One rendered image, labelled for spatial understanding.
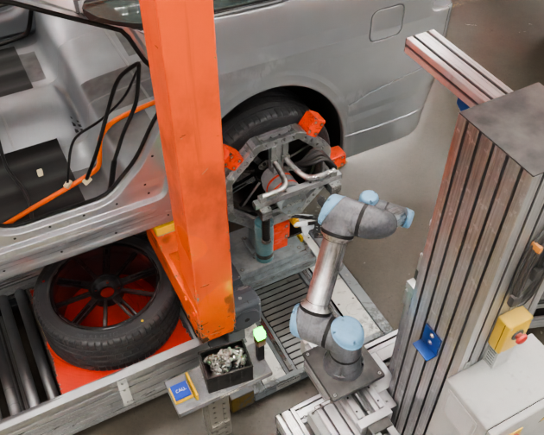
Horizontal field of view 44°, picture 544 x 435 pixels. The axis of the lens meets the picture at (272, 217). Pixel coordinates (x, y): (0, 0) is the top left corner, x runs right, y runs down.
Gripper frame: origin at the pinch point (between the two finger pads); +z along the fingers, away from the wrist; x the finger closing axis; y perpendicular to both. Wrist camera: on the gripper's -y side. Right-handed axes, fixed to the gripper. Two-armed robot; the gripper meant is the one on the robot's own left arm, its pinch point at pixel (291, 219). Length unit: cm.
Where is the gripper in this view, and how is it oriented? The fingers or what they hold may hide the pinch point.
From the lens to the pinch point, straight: 273.4
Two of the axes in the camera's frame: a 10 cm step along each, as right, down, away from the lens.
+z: -10.0, 0.3, -0.3
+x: -0.3, -2.4, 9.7
